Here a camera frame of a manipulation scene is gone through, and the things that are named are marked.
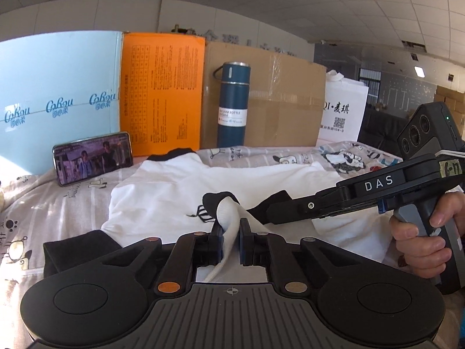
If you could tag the white t-shirt with black sleeves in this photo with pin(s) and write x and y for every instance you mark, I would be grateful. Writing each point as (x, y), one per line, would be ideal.
(163, 196)

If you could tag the printed grey bedsheet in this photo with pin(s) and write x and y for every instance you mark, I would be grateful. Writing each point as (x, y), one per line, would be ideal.
(47, 203)

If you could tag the black sofa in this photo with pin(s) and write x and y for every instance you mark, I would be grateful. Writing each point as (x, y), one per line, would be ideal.
(377, 127)

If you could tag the light blue carton box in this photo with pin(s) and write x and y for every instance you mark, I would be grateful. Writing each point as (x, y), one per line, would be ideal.
(54, 72)

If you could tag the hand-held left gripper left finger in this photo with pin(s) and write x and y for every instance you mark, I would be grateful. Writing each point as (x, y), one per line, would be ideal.
(217, 243)

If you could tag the black smartphone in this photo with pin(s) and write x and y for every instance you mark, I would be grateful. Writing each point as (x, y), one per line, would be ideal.
(90, 158)

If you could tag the person's right hand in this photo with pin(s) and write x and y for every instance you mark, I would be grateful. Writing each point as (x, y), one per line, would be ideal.
(417, 256)

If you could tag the large brown cardboard box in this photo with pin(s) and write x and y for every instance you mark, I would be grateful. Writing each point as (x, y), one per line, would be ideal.
(283, 116)

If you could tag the white tote bag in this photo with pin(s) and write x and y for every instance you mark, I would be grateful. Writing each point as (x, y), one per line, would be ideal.
(345, 98)

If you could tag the orange carton box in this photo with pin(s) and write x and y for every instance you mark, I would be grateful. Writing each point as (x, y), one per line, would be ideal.
(163, 91)

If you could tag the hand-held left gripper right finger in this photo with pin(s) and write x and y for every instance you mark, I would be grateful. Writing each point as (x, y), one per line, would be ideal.
(244, 241)

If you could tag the dark blue vacuum bottle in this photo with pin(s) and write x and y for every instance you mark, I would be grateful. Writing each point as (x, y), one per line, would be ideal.
(232, 134)

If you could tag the stack of cardboard boxes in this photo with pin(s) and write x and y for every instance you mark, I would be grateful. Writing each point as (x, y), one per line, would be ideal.
(450, 98)

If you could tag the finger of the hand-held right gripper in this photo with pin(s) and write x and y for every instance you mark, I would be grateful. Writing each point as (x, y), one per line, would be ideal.
(301, 209)

